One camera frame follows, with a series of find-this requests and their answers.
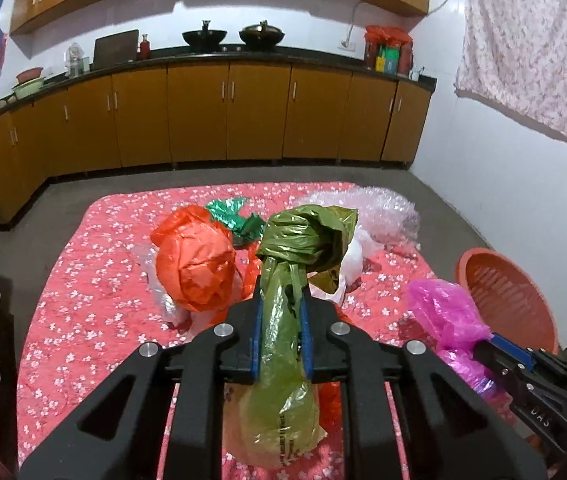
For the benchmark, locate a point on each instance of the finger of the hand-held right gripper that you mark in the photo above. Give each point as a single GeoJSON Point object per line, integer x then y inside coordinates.
{"type": "Point", "coordinates": [513, 347]}
{"type": "Point", "coordinates": [498, 362]}

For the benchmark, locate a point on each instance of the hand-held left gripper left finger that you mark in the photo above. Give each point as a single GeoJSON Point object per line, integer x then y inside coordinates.
{"type": "Point", "coordinates": [256, 340]}

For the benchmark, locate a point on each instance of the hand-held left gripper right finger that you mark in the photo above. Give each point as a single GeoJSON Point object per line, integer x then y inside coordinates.
{"type": "Point", "coordinates": [306, 340]}

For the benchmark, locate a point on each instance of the olive green plastic bag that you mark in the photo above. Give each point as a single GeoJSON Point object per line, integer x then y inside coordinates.
{"type": "Point", "coordinates": [278, 310]}

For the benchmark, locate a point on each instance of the orange plastic basket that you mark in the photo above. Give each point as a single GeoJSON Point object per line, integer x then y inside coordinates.
{"type": "Point", "coordinates": [508, 290]}

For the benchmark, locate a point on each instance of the pink plastic bag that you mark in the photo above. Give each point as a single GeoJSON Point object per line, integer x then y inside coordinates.
{"type": "Point", "coordinates": [443, 310]}

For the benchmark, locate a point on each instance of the white plastic bag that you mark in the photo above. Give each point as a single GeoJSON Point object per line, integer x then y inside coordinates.
{"type": "Point", "coordinates": [358, 255]}

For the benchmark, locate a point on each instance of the orange plastic bag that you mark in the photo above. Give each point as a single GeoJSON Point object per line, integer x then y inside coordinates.
{"type": "Point", "coordinates": [193, 260]}

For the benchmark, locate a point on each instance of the clear bubble wrap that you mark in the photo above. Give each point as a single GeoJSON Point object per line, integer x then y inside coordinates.
{"type": "Point", "coordinates": [388, 215]}

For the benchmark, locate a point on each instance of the clear plastic bag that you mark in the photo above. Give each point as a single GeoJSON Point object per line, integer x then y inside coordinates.
{"type": "Point", "coordinates": [161, 290]}

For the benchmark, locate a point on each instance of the red floral tablecloth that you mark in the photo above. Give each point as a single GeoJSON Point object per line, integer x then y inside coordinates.
{"type": "Point", "coordinates": [88, 300]}

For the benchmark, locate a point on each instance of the wooden lower kitchen cabinets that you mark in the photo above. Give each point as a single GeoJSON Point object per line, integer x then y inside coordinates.
{"type": "Point", "coordinates": [198, 110]}

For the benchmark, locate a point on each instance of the small cup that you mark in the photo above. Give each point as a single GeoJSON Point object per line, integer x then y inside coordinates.
{"type": "Point", "coordinates": [416, 74]}

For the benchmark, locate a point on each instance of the green yellow packets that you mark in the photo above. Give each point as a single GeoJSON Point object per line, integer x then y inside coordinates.
{"type": "Point", "coordinates": [387, 60]}

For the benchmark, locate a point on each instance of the pink floral hanging cloth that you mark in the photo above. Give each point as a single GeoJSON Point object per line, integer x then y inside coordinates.
{"type": "Point", "coordinates": [533, 50]}

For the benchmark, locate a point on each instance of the black wok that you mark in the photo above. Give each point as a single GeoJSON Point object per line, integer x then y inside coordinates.
{"type": "Point", "coordinates": [262, 36]}
{"type": "Point", "coordinates": [204, 37]}

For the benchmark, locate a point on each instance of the red bottle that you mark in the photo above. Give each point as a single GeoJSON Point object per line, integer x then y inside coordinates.
{"type": "Point", "coordinates": [144, 49]}

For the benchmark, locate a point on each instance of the red plastic bag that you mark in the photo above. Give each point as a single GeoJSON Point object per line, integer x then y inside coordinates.
{"type": "Point", "coordinates": [388, 35]}

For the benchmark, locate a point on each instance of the brown cutting board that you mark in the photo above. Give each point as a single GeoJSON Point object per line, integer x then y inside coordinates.
{"type": "Point", "coordinates": [116, 47]}

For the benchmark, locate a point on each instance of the red basin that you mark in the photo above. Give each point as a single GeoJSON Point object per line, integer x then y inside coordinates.
{"type": "Point", "coordinates": [29, 75]}

